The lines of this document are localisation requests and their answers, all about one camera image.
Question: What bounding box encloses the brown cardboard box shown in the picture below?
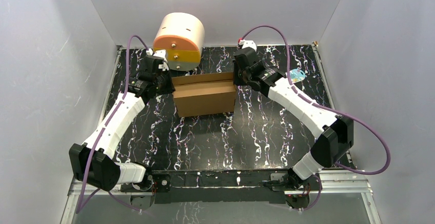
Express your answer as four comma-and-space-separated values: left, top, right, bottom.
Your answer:
172, 72, 236, 117

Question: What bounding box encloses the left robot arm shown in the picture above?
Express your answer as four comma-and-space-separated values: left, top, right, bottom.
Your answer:
69, 50, 174, 191

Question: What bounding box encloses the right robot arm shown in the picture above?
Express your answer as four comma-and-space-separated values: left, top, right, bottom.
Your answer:
233, 47, 354, 190

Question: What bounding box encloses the blue white packaged item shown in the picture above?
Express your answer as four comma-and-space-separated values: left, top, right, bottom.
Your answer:
288, 69, 306, 85

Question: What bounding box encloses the round pastel drawer cabinet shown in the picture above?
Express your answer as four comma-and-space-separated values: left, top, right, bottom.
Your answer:
153, 12, 205, 71

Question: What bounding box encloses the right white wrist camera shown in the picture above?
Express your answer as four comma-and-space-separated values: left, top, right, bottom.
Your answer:
238, 38, 257, 52

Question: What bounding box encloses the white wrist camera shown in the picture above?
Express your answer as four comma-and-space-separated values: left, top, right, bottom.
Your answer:
145, 49, 169, 71
238, 38, 257, 52

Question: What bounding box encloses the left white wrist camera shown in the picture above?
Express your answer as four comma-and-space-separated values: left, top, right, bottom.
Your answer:
145, 49, 169, 71

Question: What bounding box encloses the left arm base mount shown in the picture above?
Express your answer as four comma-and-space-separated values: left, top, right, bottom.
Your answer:
121, 174, 171, 210

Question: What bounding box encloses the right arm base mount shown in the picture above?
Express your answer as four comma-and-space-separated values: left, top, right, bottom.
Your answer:
262, 169, 323, 212

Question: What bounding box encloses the aluminium front rail frame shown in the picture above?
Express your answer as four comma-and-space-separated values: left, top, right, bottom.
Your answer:
61, 170, 381, 223

